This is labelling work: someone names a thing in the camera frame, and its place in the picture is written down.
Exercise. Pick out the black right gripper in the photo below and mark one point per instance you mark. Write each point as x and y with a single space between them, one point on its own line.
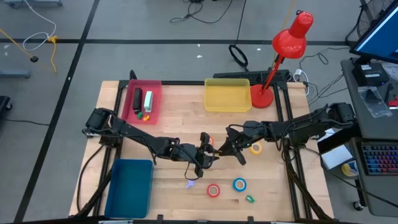
248 132

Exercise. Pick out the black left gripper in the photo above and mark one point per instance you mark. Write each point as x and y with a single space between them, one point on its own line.
186 152

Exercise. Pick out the orange tape roll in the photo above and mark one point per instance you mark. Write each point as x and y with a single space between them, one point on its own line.
212 140

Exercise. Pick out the purple staple remover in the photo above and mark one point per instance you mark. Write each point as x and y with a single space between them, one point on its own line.
190 185

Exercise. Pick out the green mini stapler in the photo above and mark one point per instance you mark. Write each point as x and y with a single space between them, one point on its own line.
250 199
140 115

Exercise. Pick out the mint green stapler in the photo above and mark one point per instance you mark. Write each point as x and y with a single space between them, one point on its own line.
148 101

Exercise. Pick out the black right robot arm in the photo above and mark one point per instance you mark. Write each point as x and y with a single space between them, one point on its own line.
295 127

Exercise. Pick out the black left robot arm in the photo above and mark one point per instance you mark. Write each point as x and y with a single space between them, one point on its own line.
136 133

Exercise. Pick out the red tape roll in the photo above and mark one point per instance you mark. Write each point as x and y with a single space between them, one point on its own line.
208 190

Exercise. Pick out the black stapler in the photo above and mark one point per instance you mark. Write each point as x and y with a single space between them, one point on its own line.
137 99

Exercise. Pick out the yellow plastic bin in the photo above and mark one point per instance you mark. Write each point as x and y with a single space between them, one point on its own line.
227 96

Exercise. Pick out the pink plastic bin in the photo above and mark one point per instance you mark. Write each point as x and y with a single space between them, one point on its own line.
157 118

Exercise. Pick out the black power strip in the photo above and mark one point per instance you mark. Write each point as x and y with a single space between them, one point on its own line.
242 76

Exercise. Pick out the blue plastic bin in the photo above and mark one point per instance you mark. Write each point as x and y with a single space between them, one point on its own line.
129 189

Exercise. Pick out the white power adapter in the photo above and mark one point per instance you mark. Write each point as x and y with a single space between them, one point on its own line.
298 73

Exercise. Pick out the white box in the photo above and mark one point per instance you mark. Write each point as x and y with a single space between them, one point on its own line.
335 157

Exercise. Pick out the red desk lamp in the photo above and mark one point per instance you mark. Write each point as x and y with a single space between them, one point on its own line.
290 40

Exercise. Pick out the grey desk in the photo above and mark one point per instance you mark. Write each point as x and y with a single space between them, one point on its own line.
367 127

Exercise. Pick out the backlit keyboard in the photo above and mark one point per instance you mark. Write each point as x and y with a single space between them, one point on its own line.
381 160

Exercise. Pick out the clear plastic bag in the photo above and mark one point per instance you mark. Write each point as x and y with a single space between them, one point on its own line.
374 102

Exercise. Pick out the black mini computer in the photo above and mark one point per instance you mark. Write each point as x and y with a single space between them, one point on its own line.
370 76

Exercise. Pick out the red tool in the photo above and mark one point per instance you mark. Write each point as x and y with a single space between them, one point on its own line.
394 102

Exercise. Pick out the computer monitor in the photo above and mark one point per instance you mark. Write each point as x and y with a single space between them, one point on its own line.
379 40

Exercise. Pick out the black floor fan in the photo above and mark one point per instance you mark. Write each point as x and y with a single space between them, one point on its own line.
370 15

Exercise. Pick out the black table frame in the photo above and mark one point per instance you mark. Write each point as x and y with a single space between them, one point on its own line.
180 83

